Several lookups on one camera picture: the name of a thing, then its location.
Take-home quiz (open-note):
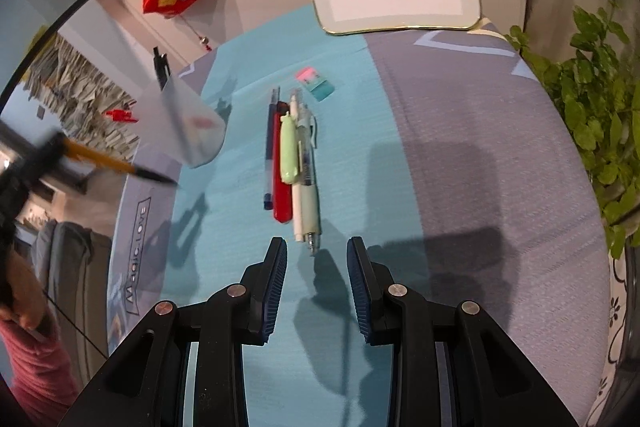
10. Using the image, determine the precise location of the green potted plant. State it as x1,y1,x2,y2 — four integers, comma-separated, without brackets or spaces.
505,0,640,260

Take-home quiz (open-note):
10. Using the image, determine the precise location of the clear barrel pen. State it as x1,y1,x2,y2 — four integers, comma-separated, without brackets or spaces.
299,116,319,188

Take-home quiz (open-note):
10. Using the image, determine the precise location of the pile of books on floor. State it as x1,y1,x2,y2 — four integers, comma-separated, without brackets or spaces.
22,32,143,160

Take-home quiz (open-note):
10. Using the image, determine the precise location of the floral white cloth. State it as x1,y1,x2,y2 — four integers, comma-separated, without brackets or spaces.
595,247,633,413

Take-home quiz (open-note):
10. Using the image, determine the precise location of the red barrel pen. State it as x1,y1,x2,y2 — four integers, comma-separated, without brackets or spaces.
272,102,294,224

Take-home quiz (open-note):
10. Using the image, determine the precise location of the pink and teal eraser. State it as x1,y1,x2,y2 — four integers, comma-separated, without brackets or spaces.
294,67,335,102

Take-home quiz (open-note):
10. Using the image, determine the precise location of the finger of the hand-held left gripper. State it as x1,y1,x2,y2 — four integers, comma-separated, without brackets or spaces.
10,132,71,188

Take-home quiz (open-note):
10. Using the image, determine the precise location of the light green correction pen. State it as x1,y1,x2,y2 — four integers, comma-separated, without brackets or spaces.
279,113,300,184

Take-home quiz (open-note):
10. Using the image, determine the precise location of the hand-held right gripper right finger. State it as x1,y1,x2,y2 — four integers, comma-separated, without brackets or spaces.
347,236,581,427

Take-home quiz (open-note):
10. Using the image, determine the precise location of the person's left hand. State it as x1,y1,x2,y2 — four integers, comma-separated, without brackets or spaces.
7,252,51,330

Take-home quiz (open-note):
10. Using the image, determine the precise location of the white pen with green grip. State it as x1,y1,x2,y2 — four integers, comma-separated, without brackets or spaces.
290,89,322,256

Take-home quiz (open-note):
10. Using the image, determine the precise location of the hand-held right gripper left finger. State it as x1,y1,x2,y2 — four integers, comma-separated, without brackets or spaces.
57,237,288,427

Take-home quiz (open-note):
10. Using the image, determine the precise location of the orange and black pen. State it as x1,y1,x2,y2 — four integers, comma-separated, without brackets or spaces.
62,137,178,185

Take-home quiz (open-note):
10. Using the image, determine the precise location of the translucent plastic cup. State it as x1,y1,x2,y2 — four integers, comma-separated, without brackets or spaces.
162,74,227,169

